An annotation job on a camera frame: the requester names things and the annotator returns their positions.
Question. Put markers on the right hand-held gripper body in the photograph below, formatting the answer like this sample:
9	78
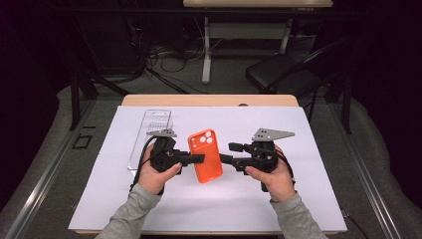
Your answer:
263	154

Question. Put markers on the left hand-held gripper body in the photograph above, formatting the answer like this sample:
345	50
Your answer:
164	156

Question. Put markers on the orange phone case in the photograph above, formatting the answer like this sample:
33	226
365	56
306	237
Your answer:
207	172

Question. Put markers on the clear plastic tray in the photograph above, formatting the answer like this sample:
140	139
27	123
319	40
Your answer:
156	119

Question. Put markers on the person's left hand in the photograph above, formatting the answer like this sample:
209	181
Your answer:
152	181

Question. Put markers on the person's right hand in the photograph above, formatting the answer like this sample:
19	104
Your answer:
280	184

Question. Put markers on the white table sheet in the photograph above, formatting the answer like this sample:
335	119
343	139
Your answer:
232	199

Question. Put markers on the wooden table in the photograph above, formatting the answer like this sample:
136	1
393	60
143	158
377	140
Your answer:
205	100

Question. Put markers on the black folding chair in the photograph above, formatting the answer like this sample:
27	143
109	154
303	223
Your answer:
278	71

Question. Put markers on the black metal stand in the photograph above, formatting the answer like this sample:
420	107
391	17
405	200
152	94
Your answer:
75	99

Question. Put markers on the white-framed desk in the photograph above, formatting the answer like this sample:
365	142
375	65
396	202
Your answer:
245	30

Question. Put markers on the metal floor rail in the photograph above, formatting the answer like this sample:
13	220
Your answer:
40	192
368	186

